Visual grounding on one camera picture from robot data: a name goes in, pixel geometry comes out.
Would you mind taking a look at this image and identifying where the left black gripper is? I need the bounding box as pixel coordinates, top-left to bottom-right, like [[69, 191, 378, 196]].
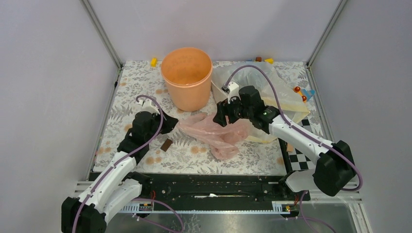
[[145, 108, 178, 142]]

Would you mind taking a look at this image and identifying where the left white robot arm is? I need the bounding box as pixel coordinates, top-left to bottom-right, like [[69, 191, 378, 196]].
[[61, 111, 178, 233]]

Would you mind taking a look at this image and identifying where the yellow toy block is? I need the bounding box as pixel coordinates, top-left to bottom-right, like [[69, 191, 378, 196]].
[[150, 57, 158, 67]]

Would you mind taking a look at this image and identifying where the clear white trash bag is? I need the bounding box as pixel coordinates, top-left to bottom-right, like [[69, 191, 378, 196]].
[[211, 62, 294, 106]]

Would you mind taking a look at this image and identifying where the floral patterned table mat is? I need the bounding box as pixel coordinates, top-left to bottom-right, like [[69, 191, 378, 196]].
[[93, 60, 323, 176]]

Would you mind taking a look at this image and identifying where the light wooden block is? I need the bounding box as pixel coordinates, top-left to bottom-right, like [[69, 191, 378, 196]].
[[287, 143, 294, 152]]

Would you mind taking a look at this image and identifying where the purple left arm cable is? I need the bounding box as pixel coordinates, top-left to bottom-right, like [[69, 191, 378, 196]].
[[71, 95, 165, 233]]

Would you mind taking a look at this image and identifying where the yellow red toy car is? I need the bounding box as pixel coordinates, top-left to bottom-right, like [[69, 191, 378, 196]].
[[293, 86, 307, 102]]

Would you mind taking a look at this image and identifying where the black white checkerboard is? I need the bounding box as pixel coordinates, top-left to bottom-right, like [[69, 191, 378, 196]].
[[278, 117, 319, 174]]

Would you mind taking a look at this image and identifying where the dark brown rectangular block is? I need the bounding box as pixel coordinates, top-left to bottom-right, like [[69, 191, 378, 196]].
[[160, 139, 173, 152]]

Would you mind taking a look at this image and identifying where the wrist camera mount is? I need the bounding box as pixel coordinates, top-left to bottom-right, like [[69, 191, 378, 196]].
[[137, 99, 160, 115], [222, 82, 240, 104]]

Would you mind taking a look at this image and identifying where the orange plastic trash bin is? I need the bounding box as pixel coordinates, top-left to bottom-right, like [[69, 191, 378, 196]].
[[161, 47, 213, 112]]

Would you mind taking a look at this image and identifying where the yellow block at back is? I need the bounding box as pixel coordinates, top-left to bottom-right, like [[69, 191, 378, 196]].
[[264, 58, 275, 64]]

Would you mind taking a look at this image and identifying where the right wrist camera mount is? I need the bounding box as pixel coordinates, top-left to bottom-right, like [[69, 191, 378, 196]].
[[222, 82, 240, 104]]

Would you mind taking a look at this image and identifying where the pink plastic trash bag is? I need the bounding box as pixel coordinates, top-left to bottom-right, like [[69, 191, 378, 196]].
[[177, 113, 251, 160]]

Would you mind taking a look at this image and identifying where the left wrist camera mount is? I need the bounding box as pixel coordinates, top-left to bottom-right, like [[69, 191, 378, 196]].
[[137, 99, 160, 115]]

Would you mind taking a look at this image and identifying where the blue toy piece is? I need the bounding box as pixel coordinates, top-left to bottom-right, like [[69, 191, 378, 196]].
[[301, 89, 316, 101]]

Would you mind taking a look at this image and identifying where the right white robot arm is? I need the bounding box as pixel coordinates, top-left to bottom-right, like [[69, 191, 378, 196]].
[[213, 82, 356, 200]]

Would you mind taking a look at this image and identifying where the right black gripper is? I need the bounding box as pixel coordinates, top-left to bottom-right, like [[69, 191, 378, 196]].
[[213, 93, 253, 127]]

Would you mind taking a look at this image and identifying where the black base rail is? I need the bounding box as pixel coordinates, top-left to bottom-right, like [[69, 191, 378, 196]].
[[88, 172, 311, 213]]

